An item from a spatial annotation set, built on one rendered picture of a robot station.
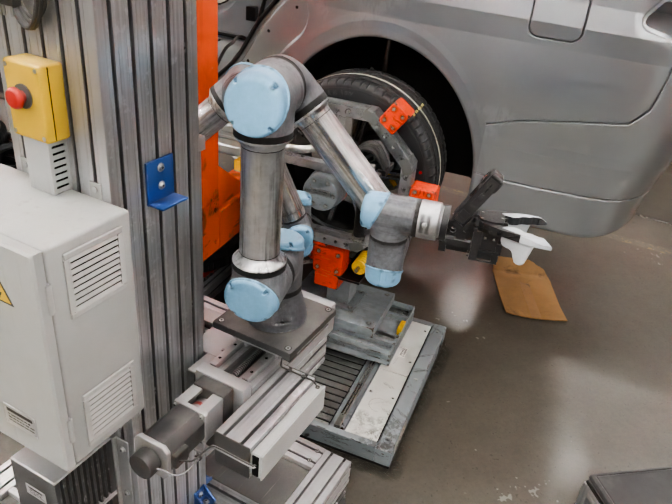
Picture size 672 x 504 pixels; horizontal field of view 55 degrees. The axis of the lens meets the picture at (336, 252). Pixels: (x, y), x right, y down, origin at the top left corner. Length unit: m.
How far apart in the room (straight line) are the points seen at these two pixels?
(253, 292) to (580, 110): 1.35
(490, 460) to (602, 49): 1.45
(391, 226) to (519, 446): 1.53
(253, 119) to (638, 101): 1.43
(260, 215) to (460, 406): 1.60
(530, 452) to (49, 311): 1.90
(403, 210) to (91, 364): 0.64
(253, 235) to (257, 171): 0.14
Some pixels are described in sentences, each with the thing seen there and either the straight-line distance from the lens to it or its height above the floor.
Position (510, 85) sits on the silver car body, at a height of 1.23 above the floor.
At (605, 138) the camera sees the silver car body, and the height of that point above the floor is 1.12.
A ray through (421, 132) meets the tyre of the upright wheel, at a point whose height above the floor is 1.05.
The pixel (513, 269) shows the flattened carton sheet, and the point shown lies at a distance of 3.68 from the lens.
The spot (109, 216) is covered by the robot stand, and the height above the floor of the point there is 1.23.
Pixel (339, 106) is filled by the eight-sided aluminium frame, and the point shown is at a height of 1.11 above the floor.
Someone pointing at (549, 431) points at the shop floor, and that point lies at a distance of 2.72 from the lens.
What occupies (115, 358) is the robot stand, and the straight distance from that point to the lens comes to 1.32.
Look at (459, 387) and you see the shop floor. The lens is 2.78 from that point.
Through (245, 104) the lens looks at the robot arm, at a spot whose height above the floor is 1.41.
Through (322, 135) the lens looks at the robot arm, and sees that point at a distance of 1.33.
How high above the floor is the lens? 1.76
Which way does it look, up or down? 29 degrees down
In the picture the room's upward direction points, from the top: 6 degrees clockwise
